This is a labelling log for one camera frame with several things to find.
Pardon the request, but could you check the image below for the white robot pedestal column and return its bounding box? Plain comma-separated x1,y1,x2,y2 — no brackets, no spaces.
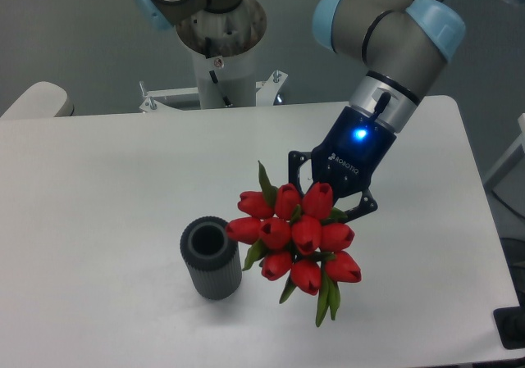
190,50,256,110

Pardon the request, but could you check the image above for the beige chair back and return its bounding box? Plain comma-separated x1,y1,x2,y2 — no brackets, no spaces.
1,81,75,120

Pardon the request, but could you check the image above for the black device at table edge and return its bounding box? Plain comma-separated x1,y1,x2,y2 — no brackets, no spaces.
493,307,524,350

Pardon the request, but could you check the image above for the black pedestal cable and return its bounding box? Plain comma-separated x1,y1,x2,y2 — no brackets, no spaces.
208,70,233,108

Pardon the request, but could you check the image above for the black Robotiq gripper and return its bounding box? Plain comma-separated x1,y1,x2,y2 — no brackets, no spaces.
288,107,396,221

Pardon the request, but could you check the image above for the dark grey ribbed vase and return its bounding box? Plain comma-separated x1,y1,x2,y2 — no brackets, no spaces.
180,216,242,300

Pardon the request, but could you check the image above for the white pedestal base frame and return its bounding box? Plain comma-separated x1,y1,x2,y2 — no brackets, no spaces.
139,70,289,113

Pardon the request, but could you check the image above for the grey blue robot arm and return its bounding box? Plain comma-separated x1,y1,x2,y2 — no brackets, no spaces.
135,0,466,223

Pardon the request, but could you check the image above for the red tulip bouquet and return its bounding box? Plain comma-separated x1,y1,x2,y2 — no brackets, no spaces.
226,165,362,326

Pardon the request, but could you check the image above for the white furniture at right edge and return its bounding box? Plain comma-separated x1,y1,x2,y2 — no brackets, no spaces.
482,114,524,191

